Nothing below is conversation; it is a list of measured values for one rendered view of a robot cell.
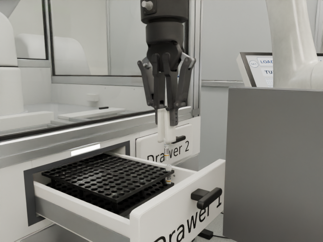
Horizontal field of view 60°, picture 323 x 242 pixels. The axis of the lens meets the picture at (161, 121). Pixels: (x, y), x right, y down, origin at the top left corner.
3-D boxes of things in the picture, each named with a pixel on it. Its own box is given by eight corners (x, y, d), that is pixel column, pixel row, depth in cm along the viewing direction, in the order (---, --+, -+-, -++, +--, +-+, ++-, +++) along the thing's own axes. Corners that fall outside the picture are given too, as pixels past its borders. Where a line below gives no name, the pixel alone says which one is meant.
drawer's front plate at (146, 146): (192, 153, 101) (192, 124, 99) (141, 178, 78) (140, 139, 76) (188, 153, 102) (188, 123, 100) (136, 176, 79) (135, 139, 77)
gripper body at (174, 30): (135, 23, 54) (137, 72, 56) (171, 17, 49) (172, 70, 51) (158, 28, 60) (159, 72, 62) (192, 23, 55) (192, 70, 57)
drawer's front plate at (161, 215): (226, 208, 61) (228, 159, 59) (140, 290, 38) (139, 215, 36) (218, 205, 62) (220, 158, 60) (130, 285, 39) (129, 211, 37)
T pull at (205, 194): (222, 194, 49) (222, 187, 49) (202, 211, 43) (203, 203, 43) (204, 189, 51) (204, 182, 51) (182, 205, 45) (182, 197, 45)
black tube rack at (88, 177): (174, 198, 62) (174, 170, 61) (117, 235, 48) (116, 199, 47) (104, 176, 75) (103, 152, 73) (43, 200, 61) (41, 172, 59)
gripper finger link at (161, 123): (160, 109, 57) (157, 109, 57) (160, 143, 58) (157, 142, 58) (168, 108, 59) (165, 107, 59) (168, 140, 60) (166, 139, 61)
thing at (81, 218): (215, 201, 60) (216, 175, 59) (137, 268, 40) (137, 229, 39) (92, 166, 84) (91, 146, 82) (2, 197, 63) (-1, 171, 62)
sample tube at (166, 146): (167, 161, 58) (167, 139, 58) (162, 160, 59) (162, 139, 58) (170, 159, 59) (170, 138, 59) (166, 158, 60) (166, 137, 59)
